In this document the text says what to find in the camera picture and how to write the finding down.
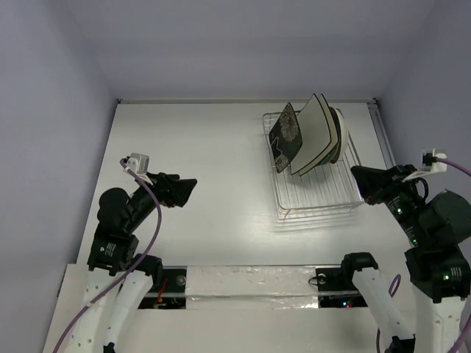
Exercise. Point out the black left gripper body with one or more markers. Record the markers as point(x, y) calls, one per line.
point(165, 193)

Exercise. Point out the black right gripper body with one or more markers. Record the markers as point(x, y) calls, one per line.
point(385, 184)

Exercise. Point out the metal wire dish rack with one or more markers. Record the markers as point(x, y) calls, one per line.
point(324, 191)

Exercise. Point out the white petal pattern bowl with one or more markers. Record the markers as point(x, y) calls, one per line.
point(343, 134)

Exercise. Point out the cream square plate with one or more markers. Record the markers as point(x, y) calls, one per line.
point(312, 136)
point(329, 136)

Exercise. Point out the black floral rectangular plate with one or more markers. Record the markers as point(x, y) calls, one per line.
point(285, 138)

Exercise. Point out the teal scalloped round plate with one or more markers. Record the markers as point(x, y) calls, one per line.
point(333, 155)

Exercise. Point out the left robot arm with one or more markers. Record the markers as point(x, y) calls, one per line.
point(118, 276)

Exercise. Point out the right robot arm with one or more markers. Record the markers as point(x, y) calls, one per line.
point(439, 272)

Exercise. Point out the silver foil tape strip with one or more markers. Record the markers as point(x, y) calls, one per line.
point(250, 288)

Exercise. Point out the metal side rail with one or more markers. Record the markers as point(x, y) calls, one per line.
point(380, 132)

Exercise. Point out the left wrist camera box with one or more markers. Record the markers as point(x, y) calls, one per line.
point(138, 163)

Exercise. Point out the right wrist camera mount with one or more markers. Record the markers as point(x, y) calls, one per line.
point(431, 161)

